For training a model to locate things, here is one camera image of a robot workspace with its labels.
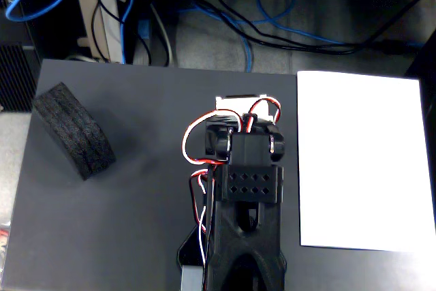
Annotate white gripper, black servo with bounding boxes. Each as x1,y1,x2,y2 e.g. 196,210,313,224
215,94,277,124

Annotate black foam cube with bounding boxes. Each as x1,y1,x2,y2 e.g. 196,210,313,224
31,82,116,181

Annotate blue plug connector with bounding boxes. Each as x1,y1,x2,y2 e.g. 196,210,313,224
138,20,151,40

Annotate beige desk leg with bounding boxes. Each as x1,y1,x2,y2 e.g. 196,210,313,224
74,0,124,64

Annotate black table mat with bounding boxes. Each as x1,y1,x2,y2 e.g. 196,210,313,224
1,59,436,291

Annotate white paper sheet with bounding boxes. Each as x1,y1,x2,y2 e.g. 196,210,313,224
296,70,436,254

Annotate grey table clamp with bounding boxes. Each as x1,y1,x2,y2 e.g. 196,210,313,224
180,265,205,291

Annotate black ribbed computer case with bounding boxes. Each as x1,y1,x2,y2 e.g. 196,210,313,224
0,44,38,113

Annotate clear bag with red parts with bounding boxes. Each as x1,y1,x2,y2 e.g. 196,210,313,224
0,215,12,266

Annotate short looped red-white servo cable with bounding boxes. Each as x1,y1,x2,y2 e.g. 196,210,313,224
248,97,283,134

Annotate long blue floor cable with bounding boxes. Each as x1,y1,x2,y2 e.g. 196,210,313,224
176,0,425,74

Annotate long looped red-white servo cable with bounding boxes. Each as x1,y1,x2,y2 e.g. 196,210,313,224
182,110,239,166

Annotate grey cable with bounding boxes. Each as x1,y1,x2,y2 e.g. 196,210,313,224
149,3,175,67

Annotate red-white-black arm servo cable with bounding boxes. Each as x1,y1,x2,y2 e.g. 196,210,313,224
189,164,218,288

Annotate long black floor cable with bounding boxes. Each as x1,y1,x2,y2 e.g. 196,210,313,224
213,0,423,56

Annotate blue cable beside leg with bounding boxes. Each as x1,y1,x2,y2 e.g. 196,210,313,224
118,0,136,65

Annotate thin black cable on leg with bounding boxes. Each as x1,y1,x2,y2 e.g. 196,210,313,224
90,0,123,62

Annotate black inline cable connector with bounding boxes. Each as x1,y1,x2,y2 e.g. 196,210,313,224
371,40,407,55

